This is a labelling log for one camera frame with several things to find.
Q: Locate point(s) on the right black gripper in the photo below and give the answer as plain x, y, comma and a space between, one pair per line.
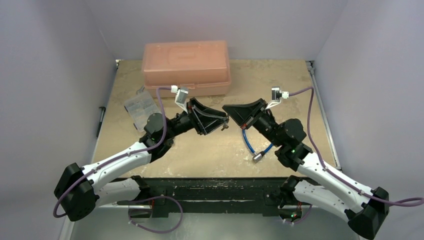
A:
257, 113

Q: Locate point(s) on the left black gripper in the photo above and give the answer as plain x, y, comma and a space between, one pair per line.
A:
215, 118

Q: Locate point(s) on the blue cable lock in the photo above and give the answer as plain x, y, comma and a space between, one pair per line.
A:
257, 154

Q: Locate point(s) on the small silver keys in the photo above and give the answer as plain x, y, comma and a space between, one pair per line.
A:
225, 126

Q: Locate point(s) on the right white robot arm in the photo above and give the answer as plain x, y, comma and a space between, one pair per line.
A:
362, 207

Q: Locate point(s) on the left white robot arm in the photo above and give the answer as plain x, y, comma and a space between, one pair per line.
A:
78, 189

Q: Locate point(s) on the orange plastic toolbox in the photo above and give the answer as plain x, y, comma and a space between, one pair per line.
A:
201, 66

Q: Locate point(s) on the clear plastic parts box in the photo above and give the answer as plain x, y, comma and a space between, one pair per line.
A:
140, 107

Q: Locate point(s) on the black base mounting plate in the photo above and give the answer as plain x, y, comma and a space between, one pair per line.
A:
224, 195

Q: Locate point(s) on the black tool beside table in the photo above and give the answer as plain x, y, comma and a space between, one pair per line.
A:
102, 115

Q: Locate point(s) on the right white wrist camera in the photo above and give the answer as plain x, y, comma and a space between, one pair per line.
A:
277, 95

